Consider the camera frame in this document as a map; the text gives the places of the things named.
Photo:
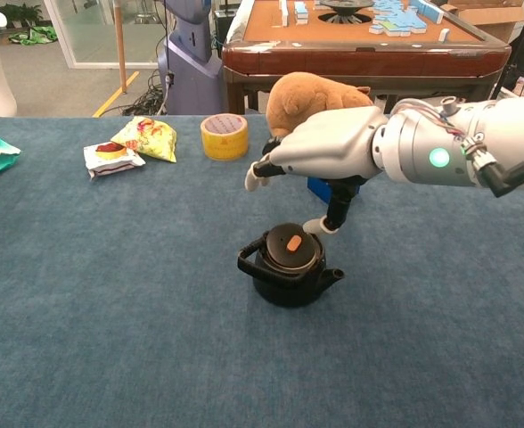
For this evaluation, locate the black lid with orange knob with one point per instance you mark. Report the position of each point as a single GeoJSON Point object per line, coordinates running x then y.
{"type": "Point", "coordinates": [284, 256]}

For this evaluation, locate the yellow snack packet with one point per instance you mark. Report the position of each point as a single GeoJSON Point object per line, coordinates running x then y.
{"type": "Point", "coordinates": [148, 138]}

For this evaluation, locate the black teapot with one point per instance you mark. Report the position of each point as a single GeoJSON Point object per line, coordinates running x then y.
{"type": "Point", "coordinates": [289, 292]}

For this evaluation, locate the yellow tape roll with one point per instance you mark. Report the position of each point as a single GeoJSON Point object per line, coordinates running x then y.
{"type": "Point", "coordinates": [224, 140]}

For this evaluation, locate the green cloth bundle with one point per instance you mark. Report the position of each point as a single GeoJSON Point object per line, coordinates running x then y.
{"type": "Point", "coordinates": [35, 35]}

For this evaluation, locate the cardboard box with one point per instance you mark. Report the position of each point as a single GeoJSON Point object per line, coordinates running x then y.
{"type": "Point", "coordinates": [498, 20]}

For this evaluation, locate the wooden pole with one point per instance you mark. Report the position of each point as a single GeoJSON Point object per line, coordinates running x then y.
{"type": "Point", "coordinates": [120, 44]}

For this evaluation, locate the blue table mat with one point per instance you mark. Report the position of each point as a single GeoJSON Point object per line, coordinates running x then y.
{"type": "Point", "coordinates": [155, 312]}

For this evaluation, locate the brown mahjong table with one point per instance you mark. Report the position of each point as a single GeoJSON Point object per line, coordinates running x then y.
{"type": "Point", "coordinates": [355, 58]}

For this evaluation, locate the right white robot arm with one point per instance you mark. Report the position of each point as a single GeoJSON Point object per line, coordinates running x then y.
{"type": "Point", "coordinates": [413, 134]}

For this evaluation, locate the black tripod stand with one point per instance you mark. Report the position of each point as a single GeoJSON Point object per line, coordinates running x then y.
{"type": "Point", "coordinates": [518, 44]}

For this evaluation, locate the brown capybara plush toy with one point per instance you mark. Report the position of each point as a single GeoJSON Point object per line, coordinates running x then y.
{"type": "Point", "coordinates": [302, 96]}

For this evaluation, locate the white mahjong tile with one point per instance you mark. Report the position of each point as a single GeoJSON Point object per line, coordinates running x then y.
{"type": "Point", "coordinates": [444, 35]}

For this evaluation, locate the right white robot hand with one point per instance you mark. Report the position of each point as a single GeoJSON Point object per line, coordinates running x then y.
{"type": "Point", "coordinates": [329, 142]}

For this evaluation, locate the blue-grey machine base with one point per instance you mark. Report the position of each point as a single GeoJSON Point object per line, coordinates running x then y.
{"type": "Point", "coordinates": [190, 67]}

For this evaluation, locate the white red snack packet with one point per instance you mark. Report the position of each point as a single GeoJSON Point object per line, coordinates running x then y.
{"type": "Point", "coordinates": [110, 162]}

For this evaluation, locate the green and blue toy blocks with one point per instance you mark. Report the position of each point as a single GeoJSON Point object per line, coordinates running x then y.
{"type": "Point", "coordinates": [320, 189]}

